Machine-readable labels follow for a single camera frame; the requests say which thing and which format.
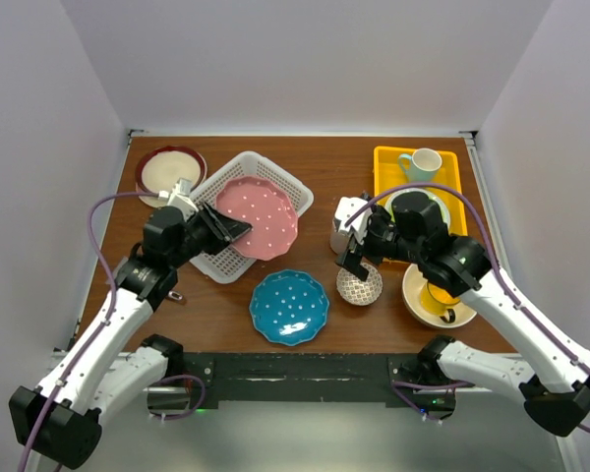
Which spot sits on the pink dotted scalloped plate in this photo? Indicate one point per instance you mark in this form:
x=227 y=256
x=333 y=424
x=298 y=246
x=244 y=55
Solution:
x=260 y=202

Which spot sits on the blue dotted scalloped plate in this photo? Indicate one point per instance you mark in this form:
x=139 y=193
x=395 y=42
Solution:
x=289 y=307

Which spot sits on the yellow plastic tray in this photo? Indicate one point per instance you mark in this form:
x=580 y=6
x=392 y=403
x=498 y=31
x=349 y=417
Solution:
x=387 y=175

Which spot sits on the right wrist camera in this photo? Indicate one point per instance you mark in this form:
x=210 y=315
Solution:
x=351 y=218

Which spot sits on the white plastic basket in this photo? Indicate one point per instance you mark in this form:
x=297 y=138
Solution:
x=227 y=266

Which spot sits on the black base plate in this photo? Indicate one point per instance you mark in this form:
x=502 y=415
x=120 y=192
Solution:
x=298 y=377

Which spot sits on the spatula with wooden handle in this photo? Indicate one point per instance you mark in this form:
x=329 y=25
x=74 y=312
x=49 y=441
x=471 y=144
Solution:
x=175 y=296

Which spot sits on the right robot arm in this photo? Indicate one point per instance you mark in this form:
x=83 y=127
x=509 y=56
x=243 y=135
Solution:
x=552 y=379

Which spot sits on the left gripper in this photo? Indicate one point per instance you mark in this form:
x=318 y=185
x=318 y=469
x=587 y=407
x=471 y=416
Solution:
x=221 y=228

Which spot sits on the light blue mug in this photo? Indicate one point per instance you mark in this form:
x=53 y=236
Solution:
x=420 y=166

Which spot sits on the pink purple mug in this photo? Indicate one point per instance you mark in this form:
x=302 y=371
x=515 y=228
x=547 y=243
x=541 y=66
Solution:
x=338 y=241

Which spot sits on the yellow glass cup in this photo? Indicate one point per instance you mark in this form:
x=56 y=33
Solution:
x=438 y=302

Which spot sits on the red rimmed cream plate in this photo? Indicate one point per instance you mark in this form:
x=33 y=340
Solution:
x=160 y=169

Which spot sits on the cream ceramic bowl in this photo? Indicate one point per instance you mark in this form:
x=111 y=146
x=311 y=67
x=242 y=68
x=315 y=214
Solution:
x=414 y=291

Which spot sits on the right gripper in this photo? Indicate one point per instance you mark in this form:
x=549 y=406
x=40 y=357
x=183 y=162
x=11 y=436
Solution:
x=352 y=256

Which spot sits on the lime green plate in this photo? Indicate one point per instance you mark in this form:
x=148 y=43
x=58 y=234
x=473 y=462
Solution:
x=445 y=209

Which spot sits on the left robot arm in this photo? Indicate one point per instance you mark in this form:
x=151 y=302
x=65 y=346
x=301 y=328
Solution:
x=62 y=418

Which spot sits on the purple patterned small bowl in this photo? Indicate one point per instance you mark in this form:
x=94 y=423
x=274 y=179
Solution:
x=357 y=292

